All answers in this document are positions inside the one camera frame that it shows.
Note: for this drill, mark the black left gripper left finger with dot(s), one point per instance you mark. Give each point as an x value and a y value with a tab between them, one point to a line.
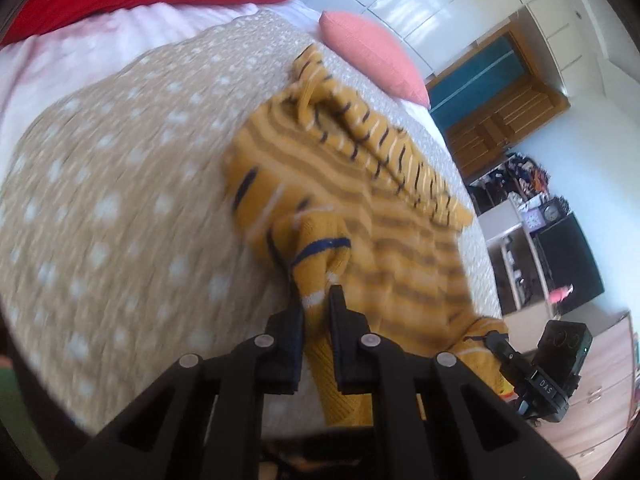
202	418

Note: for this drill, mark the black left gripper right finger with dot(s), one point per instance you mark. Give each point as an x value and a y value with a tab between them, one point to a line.
433	418

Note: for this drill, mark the yellow striped knit sweater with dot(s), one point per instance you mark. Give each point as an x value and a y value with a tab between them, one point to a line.
332	193

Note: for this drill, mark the pile of clothes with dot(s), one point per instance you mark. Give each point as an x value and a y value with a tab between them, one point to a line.
518	179

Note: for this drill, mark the wooden drawer chest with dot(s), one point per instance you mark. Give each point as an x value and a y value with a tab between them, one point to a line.
600	409

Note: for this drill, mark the pink water bottle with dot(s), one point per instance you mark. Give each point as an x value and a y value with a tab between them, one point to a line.
558	295

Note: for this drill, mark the black television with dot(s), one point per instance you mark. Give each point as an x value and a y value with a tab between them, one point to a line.
568	260

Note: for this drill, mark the white shelf unit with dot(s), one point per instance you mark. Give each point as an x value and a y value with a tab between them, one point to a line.
522	288

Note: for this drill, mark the purple alarm clock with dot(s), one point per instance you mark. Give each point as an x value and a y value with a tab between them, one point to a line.
533	219

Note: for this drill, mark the dark mantel clock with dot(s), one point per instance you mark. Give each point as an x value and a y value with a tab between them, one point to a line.
555	209

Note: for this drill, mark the beige dotted quilted bedspread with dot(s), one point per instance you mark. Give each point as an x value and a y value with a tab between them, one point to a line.
117	252

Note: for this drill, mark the wooden door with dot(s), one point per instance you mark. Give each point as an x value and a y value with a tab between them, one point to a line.
481	140

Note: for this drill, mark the teal door curtain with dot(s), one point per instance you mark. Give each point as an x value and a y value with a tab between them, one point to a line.
475	82

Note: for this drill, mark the pink knit pillow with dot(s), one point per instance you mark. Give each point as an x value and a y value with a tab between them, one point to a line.
376	52

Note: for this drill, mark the white glossy wardrobe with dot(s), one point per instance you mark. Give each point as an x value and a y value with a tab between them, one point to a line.
436	32

